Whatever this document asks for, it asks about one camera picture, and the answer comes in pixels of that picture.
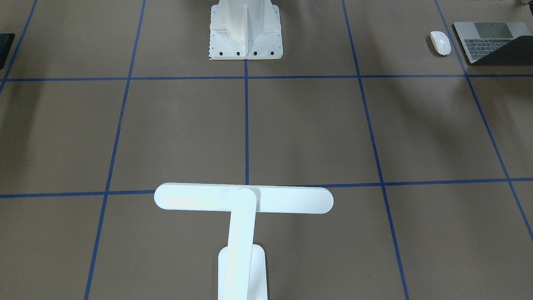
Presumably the grey laptop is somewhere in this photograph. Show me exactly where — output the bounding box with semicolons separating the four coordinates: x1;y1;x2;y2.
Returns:
453;22;533;66

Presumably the black mouse pad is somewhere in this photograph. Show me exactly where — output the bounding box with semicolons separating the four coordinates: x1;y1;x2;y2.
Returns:
0;33;16;70

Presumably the white desk lamp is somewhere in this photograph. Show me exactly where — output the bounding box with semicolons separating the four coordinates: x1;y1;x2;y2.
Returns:
154;182;334;300

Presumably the white computer mouse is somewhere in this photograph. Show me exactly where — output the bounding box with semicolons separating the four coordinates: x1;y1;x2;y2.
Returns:
429;31;451;56

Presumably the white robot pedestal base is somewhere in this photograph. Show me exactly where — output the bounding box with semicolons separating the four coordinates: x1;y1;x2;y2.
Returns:
208;0;284;60

